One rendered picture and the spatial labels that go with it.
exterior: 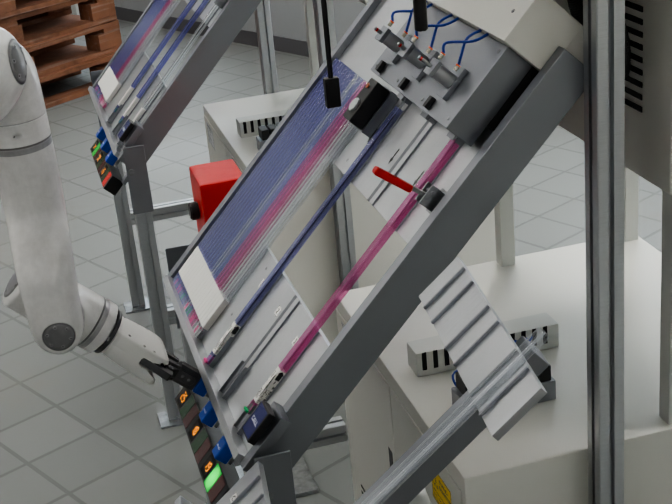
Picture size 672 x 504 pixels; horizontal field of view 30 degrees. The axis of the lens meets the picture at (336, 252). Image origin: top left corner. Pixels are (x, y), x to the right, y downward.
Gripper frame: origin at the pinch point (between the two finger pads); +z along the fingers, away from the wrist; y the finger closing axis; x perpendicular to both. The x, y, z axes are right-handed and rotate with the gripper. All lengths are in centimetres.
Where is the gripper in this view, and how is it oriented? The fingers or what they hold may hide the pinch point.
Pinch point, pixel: (186, 375)
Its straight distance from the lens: 202.8
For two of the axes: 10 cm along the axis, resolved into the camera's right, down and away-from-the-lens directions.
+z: 7.5, 5.0, 4.3
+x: 6.0, -7.9, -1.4
